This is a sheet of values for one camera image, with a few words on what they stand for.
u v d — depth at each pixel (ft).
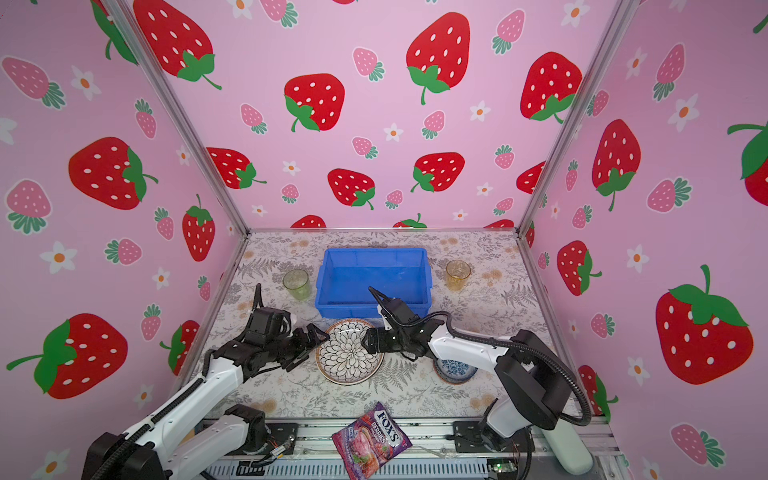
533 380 1.43
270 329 2.17
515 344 1.55
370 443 2.35
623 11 2.24
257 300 2.34
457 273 3.50
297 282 3.40
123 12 2.21
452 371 2.56
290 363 2.42
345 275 3.64
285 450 2.35
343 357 2.82
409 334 2.17
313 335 2.45
